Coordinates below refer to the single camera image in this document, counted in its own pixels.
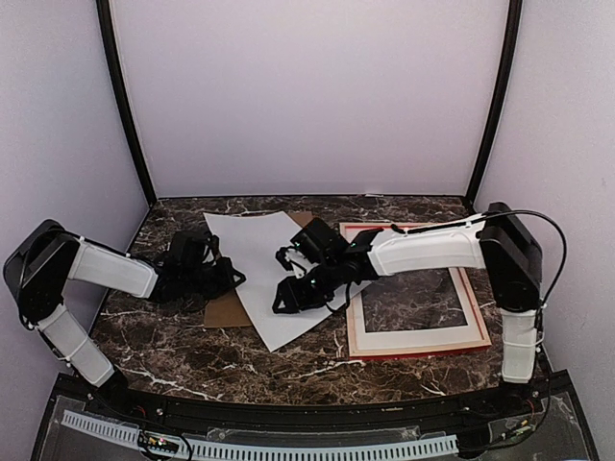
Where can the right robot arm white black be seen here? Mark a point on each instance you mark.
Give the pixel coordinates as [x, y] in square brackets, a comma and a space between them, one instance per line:
[495, 241]

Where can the white backing sheet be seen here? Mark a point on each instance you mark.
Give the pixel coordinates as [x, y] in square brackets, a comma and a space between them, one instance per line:
[276, 330]

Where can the black enclosure frame post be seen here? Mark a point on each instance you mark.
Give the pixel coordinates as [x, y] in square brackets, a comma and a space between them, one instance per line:
[511, 32]
[122, 102]

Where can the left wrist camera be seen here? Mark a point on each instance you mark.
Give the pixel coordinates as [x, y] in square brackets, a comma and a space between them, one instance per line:
[191, 249]

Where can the black enclosure frame post right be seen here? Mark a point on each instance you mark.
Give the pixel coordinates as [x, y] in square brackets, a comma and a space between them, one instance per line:
[511, 32]

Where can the red wooden picture frame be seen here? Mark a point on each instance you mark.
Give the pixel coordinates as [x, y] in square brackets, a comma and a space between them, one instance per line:
[432, 353]

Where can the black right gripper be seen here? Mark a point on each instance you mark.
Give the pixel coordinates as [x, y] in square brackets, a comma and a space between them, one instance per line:
[294, 298]

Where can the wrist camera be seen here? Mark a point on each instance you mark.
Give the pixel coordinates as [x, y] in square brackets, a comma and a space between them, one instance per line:
[319, 243]
[191, 249]

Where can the white slotted cable duct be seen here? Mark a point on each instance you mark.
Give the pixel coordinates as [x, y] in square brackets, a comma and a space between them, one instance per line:
[256, 446]

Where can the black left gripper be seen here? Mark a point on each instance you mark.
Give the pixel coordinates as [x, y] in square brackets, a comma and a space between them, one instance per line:
[228, 275]

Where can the brown cardboard backing board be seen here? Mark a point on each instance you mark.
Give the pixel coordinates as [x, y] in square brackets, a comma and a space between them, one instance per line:
[226, 312]

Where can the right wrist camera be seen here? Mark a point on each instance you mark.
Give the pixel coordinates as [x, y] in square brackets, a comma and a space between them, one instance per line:
[319, 243]

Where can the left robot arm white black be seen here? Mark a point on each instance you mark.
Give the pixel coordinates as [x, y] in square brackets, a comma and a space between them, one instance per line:
[37, 272]

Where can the white mat with photo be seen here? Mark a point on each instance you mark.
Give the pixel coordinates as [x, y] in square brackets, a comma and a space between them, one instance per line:
[413, 331]

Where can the black front rail base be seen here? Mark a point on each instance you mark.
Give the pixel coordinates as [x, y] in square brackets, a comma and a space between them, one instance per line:
[539, 421]

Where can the black enclosure frame post left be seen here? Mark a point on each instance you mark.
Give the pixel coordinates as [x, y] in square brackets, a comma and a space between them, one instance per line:
[122, 102]

